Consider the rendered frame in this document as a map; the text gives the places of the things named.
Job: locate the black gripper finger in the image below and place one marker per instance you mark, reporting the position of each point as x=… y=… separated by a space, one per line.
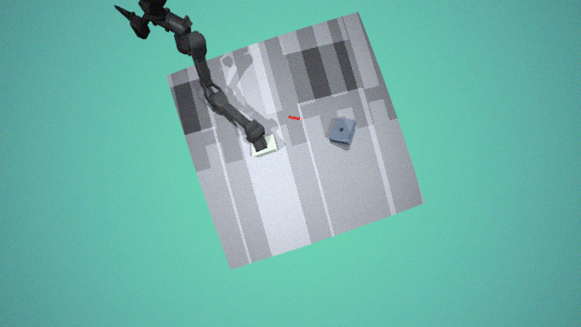
x=126 y=14

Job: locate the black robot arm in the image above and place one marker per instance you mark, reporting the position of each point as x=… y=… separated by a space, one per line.
x=194 y=44

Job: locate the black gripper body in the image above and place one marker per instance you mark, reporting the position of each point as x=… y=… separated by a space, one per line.
x=139 y=25

